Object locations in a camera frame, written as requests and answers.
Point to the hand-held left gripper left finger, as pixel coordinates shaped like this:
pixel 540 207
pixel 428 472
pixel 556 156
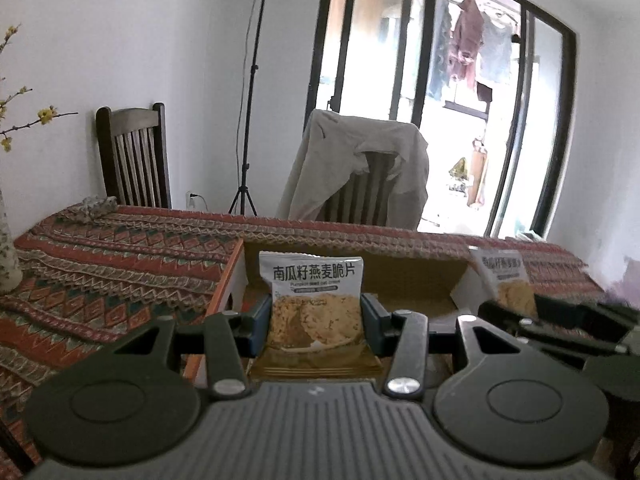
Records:
pixel 264 325

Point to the dark wooden chair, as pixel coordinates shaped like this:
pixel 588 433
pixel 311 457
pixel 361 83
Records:
pixel 130 117

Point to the small floral cloth bundle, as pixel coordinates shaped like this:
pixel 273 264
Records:
pixel 95 207

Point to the patterned red tablecloth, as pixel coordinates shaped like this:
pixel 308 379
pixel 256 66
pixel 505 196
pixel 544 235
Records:
pixel 100 270

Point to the dark hanging cloth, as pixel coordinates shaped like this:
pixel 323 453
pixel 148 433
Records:
pixel 483 94

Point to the grey hanging shirt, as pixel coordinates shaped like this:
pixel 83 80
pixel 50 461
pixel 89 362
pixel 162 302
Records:
pixel 497 52

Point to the brown tall container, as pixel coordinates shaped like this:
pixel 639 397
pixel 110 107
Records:
pixel 478 175

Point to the black light stand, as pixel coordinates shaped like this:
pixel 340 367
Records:
pixel 256 60

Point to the orange cardboard box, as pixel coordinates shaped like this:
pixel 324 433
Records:
pixel 400 275

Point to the yellow flower branches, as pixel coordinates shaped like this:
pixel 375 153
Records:
pixel 47 115

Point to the blue hanging garment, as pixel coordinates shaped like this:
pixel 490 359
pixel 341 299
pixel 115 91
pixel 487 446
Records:
pixel 439 45

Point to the white crisp snack packet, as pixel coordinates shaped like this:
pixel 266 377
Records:
pixel 505 280
pixel 315 310

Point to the black-framed glass door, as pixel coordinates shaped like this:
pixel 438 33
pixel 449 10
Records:
pixel 562 110

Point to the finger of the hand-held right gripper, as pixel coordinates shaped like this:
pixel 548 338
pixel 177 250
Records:
pixel 505 309
pixel 575 337

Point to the beige jacket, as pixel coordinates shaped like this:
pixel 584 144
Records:
pixel 340 160

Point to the jacket-covered wooden chair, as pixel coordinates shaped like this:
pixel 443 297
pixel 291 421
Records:
pixel 360 195

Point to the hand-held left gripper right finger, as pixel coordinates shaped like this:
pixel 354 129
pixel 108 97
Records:
pixel 371 325

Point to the maroon hanging garment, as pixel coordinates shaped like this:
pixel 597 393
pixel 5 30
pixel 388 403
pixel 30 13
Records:
pixel 465 40

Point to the floral ceramic vase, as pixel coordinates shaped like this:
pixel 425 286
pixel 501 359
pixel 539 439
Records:
pixel 7 260

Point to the white wall socket with plug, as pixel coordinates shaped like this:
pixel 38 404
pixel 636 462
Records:
pixel 191 200

